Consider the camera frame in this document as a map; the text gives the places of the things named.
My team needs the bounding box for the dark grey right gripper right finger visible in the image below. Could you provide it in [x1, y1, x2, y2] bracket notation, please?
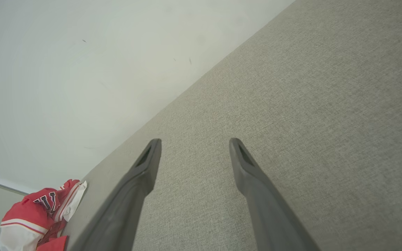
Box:
[229, 138, 321, 251]

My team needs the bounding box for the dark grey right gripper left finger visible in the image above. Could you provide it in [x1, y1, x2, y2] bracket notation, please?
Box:
[69, 138, 162, 251]

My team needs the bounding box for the red white basketball jersey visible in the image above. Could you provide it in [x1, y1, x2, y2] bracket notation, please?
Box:
[0, 179, 88, 251]

